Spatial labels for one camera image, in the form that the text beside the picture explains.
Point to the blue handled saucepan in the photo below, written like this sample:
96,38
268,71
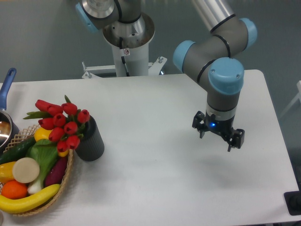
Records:
7,127

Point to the purple eggplant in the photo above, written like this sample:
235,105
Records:
55,176

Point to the red tulip bouquet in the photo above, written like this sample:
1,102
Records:
66,122

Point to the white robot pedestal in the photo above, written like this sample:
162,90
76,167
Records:
130,48

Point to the yellow banana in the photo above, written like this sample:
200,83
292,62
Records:
28,203

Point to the green cucumber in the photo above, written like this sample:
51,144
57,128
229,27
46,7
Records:
18,151

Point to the dark grey ribbed vase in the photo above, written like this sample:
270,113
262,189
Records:
91,146

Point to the green bok choy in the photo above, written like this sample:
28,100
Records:
44,152

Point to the orange fruit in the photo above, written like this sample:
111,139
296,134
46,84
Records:
14,190

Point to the woven wicker basket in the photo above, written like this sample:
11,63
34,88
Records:
28,133

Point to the yellow squash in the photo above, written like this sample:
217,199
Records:
42,133

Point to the black device at edge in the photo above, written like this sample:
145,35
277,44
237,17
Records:
293,202

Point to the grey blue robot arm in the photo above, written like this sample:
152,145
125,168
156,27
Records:
212,64

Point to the yellow bell pepper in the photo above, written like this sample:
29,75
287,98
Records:
6,174

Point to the beige round disc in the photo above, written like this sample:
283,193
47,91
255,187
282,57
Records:
25,170

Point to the white frame at right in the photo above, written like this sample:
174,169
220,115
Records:
296,99

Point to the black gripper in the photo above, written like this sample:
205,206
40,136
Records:
204,123

